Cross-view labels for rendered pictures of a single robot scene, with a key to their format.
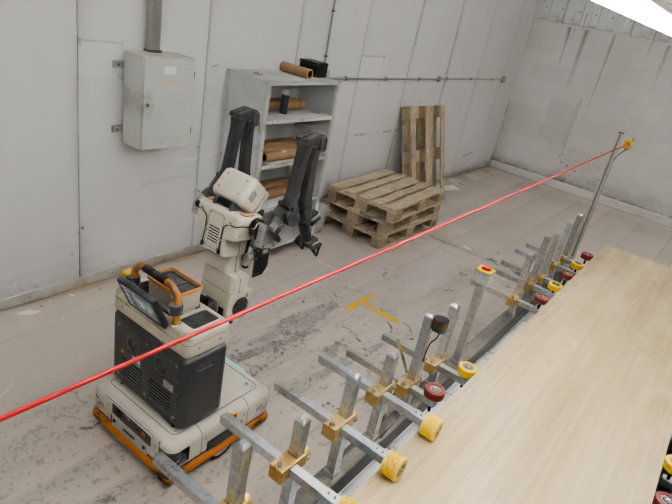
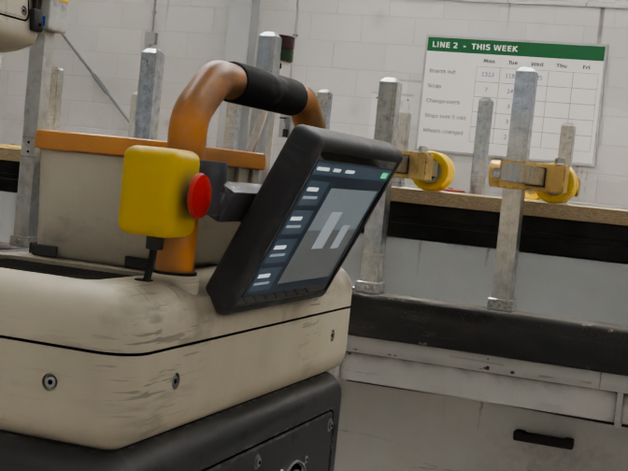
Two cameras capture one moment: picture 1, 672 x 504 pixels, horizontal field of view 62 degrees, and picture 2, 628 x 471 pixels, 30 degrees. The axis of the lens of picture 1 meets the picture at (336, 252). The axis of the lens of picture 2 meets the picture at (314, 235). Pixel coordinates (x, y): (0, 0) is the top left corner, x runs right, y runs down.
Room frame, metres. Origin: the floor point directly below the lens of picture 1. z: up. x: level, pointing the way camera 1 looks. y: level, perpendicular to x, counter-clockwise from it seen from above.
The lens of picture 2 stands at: (2.29, 1.84, 0.91)
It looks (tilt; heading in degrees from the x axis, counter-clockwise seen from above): 3 degrees down; 257
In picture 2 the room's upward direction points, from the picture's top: 6 degrees clockwise
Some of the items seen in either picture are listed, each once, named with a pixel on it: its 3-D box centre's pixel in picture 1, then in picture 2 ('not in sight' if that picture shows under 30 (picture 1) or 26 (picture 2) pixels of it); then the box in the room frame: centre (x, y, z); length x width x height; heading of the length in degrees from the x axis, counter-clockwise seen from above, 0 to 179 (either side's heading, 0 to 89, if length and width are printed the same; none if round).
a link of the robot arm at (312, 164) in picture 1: (308, 178); not in sight; (2.55, 0.19, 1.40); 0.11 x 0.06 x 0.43; 57
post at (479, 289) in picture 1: (468, 323); (33, 138); (2.33, -0.68, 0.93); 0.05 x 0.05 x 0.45; 57
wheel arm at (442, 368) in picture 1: (423, 358); not in sight; (2.10, -0.47, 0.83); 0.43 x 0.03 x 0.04; 57
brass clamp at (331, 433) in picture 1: (340, 422); (528, 176); (1.46, -0.12, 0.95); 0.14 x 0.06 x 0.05; 147
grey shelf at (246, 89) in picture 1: (274, 166); not in sight; (4.68, 0.67, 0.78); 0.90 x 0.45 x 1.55; 147
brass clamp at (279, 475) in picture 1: (290, 462); not in sight; (1.25, 0.01, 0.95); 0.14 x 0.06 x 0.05; 147
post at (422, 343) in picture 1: (416, 364); (259, 156); (1.90, -0.41, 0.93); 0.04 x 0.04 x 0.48; 57
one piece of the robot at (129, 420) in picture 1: (132, 423); not in sight; (2.00, 0.78, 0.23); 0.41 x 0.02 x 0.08; 57
